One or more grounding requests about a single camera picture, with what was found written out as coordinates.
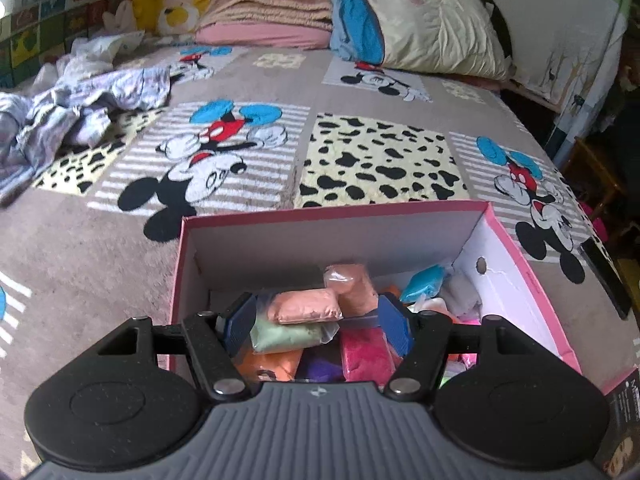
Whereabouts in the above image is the dark printed box lid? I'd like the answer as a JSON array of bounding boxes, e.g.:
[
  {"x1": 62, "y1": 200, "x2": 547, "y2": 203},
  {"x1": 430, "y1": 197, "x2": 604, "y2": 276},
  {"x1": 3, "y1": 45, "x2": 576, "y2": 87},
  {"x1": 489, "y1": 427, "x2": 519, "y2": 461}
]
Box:
[{"x1": 592, "y1": 366, "x2": 640, "y2": 478}]

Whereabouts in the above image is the colourful foam wall mat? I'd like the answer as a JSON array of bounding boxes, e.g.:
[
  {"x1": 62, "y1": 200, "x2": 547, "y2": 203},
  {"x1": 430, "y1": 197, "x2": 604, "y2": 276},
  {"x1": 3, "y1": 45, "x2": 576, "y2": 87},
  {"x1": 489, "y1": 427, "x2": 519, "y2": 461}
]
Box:
[{"x1": 0, "y1": 0, "x2": 118, "y2": 88}]

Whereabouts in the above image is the yellow cartoon cushion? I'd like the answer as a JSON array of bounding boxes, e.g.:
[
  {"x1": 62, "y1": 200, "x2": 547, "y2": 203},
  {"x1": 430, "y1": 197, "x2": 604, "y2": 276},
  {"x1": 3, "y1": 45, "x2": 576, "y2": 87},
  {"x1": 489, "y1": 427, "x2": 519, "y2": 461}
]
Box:
[{"x1": 157, "y1": 0, "x2": 221, "y2": 36}]

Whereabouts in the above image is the white rabbit plush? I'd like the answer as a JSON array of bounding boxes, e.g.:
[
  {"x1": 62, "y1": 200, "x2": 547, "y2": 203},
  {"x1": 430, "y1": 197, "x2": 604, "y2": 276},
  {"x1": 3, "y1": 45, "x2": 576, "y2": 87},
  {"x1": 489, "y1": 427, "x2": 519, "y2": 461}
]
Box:
[{"x1": 102, "y1": 0, "x2": 137, "y2": 32}]

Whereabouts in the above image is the crumpled lavender bedsheet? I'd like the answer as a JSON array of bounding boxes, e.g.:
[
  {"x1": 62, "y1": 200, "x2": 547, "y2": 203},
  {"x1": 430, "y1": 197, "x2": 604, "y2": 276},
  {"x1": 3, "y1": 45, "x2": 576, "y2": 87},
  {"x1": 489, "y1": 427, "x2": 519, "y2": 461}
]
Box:
[{"x1": 0, "y1": 52, "x2": 173, "y2": 206}]

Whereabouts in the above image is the black flat object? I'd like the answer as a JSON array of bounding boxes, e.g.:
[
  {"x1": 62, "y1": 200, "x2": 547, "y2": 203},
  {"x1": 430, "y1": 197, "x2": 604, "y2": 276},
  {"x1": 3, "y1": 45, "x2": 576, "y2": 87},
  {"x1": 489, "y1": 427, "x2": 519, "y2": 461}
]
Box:
[{"x1": 579, "y1": 237, "x2": 635, "y2": 321}]

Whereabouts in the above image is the white cabinet with tree decals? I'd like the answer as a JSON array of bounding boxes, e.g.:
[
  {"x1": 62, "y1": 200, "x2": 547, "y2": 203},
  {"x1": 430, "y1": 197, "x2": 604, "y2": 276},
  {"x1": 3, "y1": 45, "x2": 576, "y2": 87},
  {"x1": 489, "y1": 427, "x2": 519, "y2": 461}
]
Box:
[{"x1": 515, "y1": 0, "x2": 633, "y2": 156}]

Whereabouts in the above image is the pile of colourful clay packets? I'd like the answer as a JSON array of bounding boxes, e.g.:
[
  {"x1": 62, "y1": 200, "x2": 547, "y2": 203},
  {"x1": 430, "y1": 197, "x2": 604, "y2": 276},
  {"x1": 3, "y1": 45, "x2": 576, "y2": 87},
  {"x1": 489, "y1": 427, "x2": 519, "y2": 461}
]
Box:
[{"x1": 232, "y1": 261, "x2": 486, "y2": 386}]

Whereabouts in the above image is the pink cardboard shoe box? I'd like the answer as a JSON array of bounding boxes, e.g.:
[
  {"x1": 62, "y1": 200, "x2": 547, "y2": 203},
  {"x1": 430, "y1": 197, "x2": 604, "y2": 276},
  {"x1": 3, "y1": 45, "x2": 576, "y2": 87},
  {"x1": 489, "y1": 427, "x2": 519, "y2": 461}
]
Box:
[{"x1": 167, "y1": 200, "x2": 583, "y2": 386}]

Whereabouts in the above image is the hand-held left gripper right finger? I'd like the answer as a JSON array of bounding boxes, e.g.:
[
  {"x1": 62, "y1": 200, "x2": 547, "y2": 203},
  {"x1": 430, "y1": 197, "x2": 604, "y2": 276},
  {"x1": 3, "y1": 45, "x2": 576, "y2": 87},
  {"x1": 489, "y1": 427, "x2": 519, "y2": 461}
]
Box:
[{"x1": 377, "y1": 292, "x2": 546, "y2": 406}]

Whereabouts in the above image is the cartoon mouse printed blanket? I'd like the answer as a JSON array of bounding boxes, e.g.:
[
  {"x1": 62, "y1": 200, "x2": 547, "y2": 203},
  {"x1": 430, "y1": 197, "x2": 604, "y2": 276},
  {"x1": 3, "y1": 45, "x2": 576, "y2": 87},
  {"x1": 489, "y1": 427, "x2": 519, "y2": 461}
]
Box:
[{"x1": 0, "y1": 42, "x2": 608, "y2": 471}]

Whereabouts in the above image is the wooden stool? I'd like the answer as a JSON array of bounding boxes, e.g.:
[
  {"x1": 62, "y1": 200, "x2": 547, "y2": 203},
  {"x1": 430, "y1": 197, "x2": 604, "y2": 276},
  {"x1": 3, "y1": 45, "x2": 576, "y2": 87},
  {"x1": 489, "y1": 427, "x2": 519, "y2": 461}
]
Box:
[{"x1": 560, "y1": 137, "x2": 626, "y2": 221}]

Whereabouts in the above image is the cream and blue pillow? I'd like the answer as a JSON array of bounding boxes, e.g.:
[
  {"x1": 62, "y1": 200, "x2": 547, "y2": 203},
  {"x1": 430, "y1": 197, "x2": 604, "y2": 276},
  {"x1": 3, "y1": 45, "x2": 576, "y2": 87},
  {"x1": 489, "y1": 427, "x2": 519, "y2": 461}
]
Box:
[{"x1": 327, "y1": 0, "x2": 513, "y2": 81}]

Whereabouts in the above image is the folded pink beige blanket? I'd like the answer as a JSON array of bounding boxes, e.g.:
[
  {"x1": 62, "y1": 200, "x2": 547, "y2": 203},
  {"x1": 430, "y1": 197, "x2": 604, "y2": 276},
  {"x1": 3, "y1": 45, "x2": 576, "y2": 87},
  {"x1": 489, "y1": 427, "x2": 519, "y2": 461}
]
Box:
[{"x1": 194, "y1": 0, "x2": 335, "y2": 51}]

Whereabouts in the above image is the white plastic bag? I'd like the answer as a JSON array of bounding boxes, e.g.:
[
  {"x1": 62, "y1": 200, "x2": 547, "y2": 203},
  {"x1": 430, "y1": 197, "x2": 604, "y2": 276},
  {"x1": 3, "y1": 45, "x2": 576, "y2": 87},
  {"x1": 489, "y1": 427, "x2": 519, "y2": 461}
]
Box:
[{"x1": 70, "y1": 30, "x2": 146, "y2": 68}]

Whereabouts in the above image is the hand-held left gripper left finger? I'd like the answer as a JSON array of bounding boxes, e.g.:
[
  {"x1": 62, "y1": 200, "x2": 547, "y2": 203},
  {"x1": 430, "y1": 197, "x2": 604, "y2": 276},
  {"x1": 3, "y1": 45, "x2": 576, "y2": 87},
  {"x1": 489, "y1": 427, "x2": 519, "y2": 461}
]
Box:
[{"x1": 92, "y1": 292, "x2": 258, "y2": 403}]

